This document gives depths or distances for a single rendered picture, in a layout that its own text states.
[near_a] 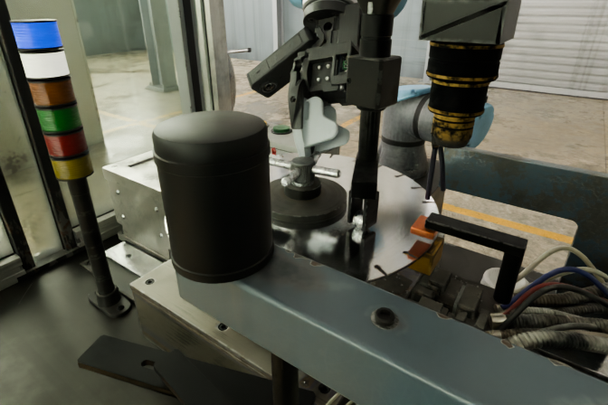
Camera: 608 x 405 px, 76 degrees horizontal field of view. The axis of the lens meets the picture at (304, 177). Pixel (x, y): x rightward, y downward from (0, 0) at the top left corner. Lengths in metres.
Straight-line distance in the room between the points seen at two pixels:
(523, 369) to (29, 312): 0.68
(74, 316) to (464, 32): 0.63
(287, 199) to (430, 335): 0.31
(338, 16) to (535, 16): 5.79
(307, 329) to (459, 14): 0.25
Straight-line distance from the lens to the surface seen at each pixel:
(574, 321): 0.46
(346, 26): 0.52
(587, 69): 6.29
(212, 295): 0.24
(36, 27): 0.54
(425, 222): 0.41
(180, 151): 0.18
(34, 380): 0.64
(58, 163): 0.58
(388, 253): 0.40
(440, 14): 0.34
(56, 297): 0.76
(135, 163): 0.79
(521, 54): 6.32
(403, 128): 1.02
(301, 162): 0.46
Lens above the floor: 1.18
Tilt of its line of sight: 25 degrees down
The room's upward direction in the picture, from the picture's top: straight up
